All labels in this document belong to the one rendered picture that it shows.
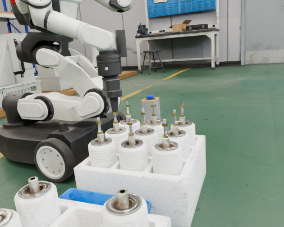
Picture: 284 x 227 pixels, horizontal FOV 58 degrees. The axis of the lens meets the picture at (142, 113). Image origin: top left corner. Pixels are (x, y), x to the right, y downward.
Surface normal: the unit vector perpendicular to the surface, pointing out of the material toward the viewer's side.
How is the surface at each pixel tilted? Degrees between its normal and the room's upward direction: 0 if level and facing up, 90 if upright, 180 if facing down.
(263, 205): 0
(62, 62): 90
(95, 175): 90
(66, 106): 90
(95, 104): 90
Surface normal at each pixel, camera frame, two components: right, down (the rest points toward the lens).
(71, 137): 0.59, -0.65
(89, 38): -0.04, 0.25
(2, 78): 0.91, 0.04
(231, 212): -0.08, -0.96
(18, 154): -0.40, 0.26
